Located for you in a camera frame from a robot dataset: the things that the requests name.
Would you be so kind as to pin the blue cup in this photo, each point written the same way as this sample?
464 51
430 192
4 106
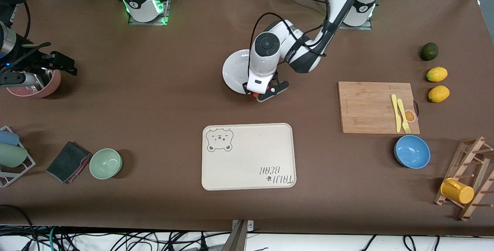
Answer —
7 138

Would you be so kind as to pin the dark grey folded cloth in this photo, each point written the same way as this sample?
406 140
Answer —
67 162

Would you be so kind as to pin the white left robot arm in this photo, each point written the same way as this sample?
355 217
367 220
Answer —
264 63

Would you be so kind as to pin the pale green cup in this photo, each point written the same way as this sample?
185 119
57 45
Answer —
11 155

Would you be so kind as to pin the orange slice coaster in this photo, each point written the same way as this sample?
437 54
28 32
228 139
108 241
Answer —
411 116

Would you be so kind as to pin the white round plate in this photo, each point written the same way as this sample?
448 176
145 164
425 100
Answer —
233 69

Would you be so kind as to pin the yellow plastic knife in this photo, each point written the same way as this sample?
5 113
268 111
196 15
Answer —
396 116

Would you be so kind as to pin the metal scoop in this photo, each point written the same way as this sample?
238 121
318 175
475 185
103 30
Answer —
46 77

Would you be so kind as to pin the dark green avocado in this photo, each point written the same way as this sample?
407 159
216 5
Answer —
429 52

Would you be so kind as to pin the yellow lemon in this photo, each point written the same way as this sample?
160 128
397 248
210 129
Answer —
439 94
437 74

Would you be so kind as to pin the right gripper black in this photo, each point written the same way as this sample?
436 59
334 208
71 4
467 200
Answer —
34 62

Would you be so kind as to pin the yellow mug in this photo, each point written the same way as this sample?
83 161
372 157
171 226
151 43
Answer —
457 191

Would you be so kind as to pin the blue bowl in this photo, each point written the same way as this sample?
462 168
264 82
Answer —
412 151

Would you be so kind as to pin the cream tray with bear print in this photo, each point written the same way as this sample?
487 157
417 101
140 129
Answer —
247 162

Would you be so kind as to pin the metal bracket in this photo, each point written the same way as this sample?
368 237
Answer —
241 239

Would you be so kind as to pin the pale green bowl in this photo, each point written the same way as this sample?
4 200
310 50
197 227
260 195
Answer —
105 163

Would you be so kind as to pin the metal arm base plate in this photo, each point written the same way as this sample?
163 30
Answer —
148 23
359 27

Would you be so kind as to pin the wooden mug rack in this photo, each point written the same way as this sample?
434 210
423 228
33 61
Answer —
476 173

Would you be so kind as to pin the bamboo cutting board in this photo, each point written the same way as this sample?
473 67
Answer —
359 104

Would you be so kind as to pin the yellow plastic fork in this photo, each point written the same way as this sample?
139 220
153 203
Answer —
401 108

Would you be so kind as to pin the pink bowl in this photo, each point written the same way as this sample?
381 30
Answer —
50 87

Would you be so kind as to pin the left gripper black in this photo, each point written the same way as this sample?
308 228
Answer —
269 83

